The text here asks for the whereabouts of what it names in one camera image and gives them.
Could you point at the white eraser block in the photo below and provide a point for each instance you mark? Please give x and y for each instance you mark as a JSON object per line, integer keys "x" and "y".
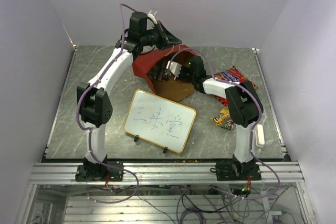
{"x": 259, "y": 136}

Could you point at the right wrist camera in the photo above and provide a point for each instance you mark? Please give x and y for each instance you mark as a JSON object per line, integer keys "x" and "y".
{"x": 174, "y": 68}

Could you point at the aluminium rail frame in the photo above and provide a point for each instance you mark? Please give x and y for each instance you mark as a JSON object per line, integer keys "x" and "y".
{"x": 165, "y": 174}

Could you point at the red paper bag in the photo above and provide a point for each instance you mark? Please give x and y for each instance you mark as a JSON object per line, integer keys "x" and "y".
{"x": 173, "y": 90}

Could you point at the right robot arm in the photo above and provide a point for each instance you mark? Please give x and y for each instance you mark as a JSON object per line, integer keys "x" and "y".
{"x": 243, "y": 103}

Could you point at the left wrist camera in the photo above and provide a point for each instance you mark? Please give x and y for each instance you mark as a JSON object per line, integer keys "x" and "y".
{"x": 152, "y": 16}

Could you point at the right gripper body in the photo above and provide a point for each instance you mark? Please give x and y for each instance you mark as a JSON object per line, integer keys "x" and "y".
{"x": 185, "y": 75}

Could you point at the yellow m&m's packet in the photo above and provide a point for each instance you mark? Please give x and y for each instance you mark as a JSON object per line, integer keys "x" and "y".
{"x": 222, "y": 117}

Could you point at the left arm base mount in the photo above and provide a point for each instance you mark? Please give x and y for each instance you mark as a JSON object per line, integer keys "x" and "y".
{"x": 90, "y": 172}

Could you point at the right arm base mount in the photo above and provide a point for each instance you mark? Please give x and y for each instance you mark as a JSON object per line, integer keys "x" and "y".
{"x": 228, "y": 171}

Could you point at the small whiteboard with stand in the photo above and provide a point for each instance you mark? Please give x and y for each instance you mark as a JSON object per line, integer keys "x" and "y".
{"x": 159, "y": 120}

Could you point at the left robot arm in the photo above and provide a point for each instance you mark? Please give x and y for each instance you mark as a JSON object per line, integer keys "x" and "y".
{"x": 94, "y": 108}

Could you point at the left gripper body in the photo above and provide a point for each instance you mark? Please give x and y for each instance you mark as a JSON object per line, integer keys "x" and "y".
{"x": 159, "y": 38}

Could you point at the purple candy packet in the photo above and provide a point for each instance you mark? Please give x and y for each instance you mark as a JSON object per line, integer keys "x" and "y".
{"x": 228, "y": 125}

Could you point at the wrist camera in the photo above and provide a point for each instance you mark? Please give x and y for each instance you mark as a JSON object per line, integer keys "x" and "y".
{"x": 152, "y": 16}
{"x": 174, "y": 68}

